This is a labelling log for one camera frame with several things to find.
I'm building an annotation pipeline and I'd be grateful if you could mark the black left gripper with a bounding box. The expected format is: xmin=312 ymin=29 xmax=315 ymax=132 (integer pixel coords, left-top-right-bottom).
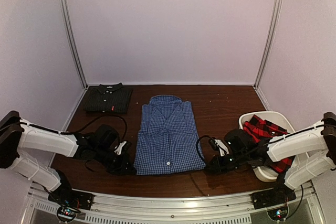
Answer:
xmin=94 ymin=145 xmax=136 ymax=175

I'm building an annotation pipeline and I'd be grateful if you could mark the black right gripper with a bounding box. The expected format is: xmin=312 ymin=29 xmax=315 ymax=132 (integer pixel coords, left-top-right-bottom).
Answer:
xmin=205 ymin=151 xmax=248 ymax=175

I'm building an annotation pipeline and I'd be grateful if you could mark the dark shirt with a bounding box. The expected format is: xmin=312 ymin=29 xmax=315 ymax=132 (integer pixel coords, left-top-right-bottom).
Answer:
xmin=83 ymin=82 xmax=133 ymax=114

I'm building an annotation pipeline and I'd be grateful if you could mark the blue plaid long sleeve shirt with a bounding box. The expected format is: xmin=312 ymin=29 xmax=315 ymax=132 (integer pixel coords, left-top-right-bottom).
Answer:
xmin=134 ymin=95 xmax=205 ymax=176

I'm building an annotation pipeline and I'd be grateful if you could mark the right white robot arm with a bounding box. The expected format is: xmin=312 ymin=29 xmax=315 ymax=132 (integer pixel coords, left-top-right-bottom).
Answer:
xmin=205 ymin=111 xmax=335 ymax=204

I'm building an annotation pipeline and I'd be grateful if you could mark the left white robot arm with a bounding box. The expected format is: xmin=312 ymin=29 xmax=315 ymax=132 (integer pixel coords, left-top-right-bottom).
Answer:
xmin=1 ymin=111 xmax=137 ymax=205

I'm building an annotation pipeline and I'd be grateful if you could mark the red black plaid shirt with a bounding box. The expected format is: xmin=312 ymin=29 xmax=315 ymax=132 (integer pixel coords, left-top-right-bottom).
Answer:
xmin=243 ymin=114 xmax=295 ymax=174

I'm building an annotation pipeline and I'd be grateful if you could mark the white plastic bin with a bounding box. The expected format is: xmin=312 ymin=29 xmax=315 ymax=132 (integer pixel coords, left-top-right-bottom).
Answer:
xmin=238 ymin=111 xmax=306 ymax=182

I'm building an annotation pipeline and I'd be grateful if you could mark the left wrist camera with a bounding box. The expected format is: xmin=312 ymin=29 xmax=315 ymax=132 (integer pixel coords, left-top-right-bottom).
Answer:
xmin=114 ymin=141 xmax=132 ymax=155

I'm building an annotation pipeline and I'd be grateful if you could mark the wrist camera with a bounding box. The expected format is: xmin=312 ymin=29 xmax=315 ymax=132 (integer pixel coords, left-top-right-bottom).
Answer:
xmin=209 ymin=138 xmax=229 ymax=157
xmin=114 ymin=141 xmax=132 ymax=155

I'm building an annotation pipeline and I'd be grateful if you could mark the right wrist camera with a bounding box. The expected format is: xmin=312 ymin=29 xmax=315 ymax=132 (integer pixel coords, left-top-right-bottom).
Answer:
xmin=209 ymin=138 xmax=229 ymax=157

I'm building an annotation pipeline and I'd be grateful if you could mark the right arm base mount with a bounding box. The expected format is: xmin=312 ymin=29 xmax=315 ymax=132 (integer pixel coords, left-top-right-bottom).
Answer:
xmin=251 ymin=188 xmax=296 ymax=222

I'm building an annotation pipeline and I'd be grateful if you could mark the front aluminium rail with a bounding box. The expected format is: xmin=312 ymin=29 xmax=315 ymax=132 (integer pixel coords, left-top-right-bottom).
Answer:
xmin=19 ymin=182 xmax=327 ymax=223

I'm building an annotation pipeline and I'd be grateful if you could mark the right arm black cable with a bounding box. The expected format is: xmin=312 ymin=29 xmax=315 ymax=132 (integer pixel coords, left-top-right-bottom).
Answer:
xmin=196 ymin=123 xmax=323 ymax=219

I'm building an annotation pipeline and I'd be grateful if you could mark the right aluminium frame post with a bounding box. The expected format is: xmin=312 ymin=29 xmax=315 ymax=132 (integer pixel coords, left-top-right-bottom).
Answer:
xmin=254 ymin=0 xmax=283 ymax=90

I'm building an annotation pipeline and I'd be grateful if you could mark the aluminium frame post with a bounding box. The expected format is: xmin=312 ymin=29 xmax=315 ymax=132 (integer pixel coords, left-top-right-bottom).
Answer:
xmin=254 ymin=0 xmax=283 ymax=90
xmin=60 ymin=0 xmax=88 ymax=89

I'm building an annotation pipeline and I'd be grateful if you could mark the left aluminium frame post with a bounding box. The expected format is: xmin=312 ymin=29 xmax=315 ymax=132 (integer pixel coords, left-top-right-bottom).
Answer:
xmin=60 ymin=0 xmax=88 ymax=89

